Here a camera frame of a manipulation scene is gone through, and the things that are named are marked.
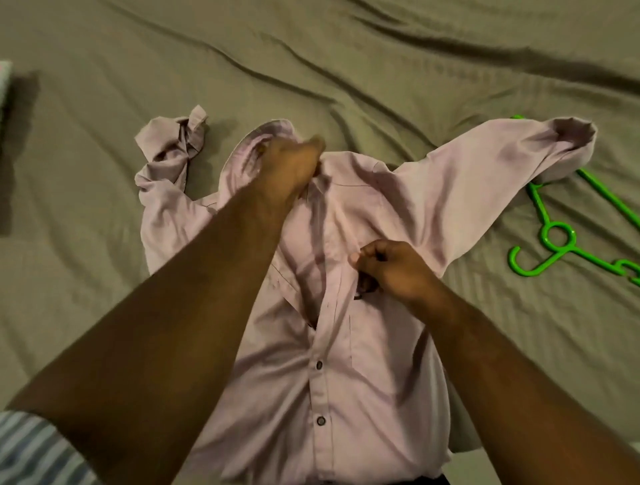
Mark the person's right hand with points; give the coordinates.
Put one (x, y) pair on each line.
(400, 272)

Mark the person's left hand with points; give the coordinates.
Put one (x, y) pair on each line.
(285, 170)

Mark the pink garment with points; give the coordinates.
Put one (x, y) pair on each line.
(370, 400)

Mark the pile of coloured plastic hangers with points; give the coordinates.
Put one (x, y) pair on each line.
(555, 240)

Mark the person's right forearm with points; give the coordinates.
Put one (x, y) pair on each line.
(530, 410)

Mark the person's left forearm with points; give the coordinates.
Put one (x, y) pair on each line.
(150, 360)

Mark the bed with taupe sheet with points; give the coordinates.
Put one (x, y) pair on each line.
(350, 60)

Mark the person's striped shirt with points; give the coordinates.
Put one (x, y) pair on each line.
(40, 450)

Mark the colourful leaf print pillow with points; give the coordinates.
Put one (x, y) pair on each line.
(5, 85)

